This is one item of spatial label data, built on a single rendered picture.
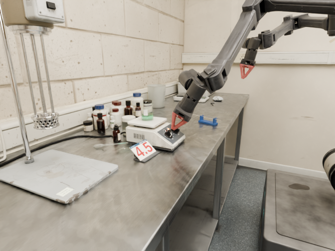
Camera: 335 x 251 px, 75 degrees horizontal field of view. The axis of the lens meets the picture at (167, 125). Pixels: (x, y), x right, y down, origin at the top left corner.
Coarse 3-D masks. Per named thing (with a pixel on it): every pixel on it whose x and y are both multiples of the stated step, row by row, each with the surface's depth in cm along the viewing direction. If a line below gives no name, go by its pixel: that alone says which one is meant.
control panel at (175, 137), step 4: (164, 128) 83; (160, 132) 80; (164, 132) 81; (172, 132) 84; (180, 132) 87; (164, 136) 79; (172, 136) 82; (176, 136) 83; (180, 136) 84; (168, 140) 78; (172, 140) 79; (176, 140) 81
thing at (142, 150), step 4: (140, 144) 75; (144, 144) 77; (148, 144) 78; (132, 148) 72; (136, 148) 73; (140, 148) 74; (144, 148) 75; (148, 148) 76; (152, 148) 78; (136, 152) 72; (140, 152) 73; (144, 152) 74; (148, 152) 75; (140, 156) 72
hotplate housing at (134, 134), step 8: (128, 128) 83; (136, 128) 82; (144, 128) 81; (152, 128) 81; (160, 128) 82; (128, 136) 84; (136, 136) 82; (144, 136) 81; (152, 136) 79; (160, 136) 78; (184, 136) 87; (152, 144) 80; (160, 144) 79; (168, 144) 77; (176, 144) 80
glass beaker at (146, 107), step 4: (144, 104) 82; (148, 104) 82; (152, 104) 83; (144, 108) 83; (148, 108) 83; (152, 108) 84; (144, 112) 83; (148, 112) 83; (152, 112) 84; (144, 116) 84; (148, 116) 84; (152, 116) 85; (144, 120) 84; (148, 120) 84; (152, 120) 85
